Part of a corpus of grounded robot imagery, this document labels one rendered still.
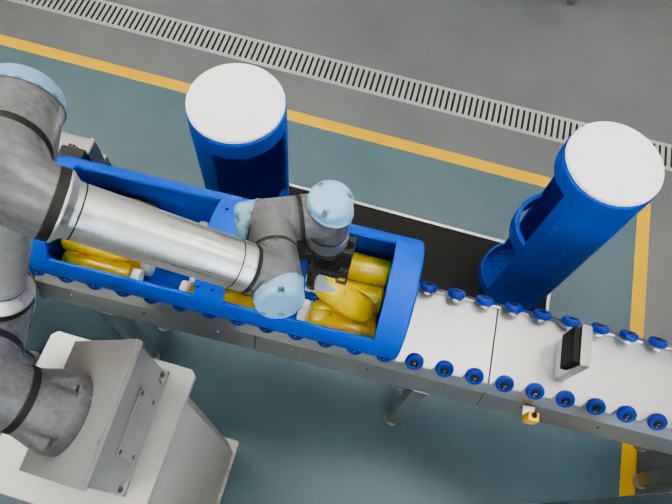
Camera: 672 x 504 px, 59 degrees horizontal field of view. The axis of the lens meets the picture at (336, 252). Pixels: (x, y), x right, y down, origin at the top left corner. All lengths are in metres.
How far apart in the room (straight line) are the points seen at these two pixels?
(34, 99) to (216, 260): 0.30
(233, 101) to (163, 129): 1.31
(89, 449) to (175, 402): 0.27
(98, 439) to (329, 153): 2.07
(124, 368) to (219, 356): 1.43
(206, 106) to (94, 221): 1.00
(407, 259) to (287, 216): 0.41
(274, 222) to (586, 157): 1.10
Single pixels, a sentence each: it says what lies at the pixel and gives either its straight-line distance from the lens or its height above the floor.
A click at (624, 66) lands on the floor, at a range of 3.67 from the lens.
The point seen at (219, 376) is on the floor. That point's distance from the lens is 2.47.
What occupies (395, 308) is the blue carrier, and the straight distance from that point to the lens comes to 1.27.
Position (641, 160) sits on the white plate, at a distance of 1.89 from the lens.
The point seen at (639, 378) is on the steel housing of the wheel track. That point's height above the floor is 0.93.
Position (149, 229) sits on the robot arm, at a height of 1.70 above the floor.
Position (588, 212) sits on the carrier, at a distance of 1.81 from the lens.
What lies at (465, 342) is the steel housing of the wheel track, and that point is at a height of 0.93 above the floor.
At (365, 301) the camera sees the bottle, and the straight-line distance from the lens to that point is 1.34.
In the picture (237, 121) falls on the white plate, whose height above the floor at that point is 1.04.
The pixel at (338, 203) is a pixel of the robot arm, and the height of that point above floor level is 1.57.
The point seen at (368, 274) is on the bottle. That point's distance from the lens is 1.39.
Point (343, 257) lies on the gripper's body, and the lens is 1.09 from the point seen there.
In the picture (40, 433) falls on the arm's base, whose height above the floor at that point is 1.36.
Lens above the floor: 2.40
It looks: 65 degrees down
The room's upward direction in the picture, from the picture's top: 8 degrees clockwise
